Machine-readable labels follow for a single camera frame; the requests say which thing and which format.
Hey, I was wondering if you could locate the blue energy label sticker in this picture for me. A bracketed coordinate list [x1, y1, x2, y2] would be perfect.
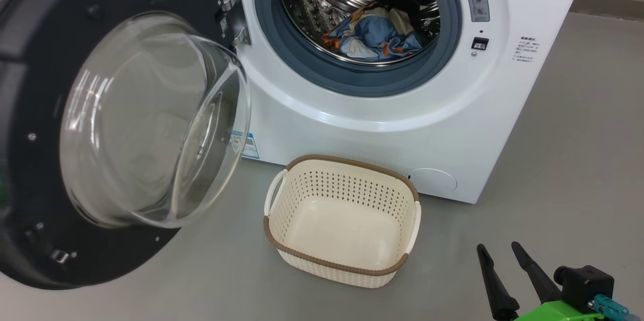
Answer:
[230, 131, 260, 159]

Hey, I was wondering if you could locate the teal cable connector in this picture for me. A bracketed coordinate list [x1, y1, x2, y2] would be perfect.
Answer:
[588, 294, 630, 319]

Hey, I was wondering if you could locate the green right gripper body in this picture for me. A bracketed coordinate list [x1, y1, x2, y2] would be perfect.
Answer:
[513, 301, 627, 321]

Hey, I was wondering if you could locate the grey rubber door gasket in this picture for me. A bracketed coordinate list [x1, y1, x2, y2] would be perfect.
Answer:
[254, 0, 462, 98]

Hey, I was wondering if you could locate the cream perforated laundry basket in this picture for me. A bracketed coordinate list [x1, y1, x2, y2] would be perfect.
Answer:
[263, 154, 421, 289]

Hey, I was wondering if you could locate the blue cartoon print garment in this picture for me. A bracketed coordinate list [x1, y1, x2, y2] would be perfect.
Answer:
[322, 9, 423, 63]

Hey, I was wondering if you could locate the white front-load washing machine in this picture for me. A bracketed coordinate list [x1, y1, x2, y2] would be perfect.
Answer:
[191, 0, 594, 204]

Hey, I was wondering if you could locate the chrome door hinge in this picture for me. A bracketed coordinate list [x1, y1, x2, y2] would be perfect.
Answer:
[220, 0, 251, 47]

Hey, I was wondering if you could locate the round white filter cover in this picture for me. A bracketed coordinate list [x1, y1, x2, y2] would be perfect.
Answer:
[407, 168, 458, 193]

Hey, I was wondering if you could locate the dark round glass washer door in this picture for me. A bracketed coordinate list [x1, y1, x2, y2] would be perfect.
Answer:
[0, 0, 252, 290]

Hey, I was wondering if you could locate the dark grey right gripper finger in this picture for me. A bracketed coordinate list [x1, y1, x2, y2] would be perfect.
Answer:
[512, 242, 563, 304]
[477, 244, 520, 320]

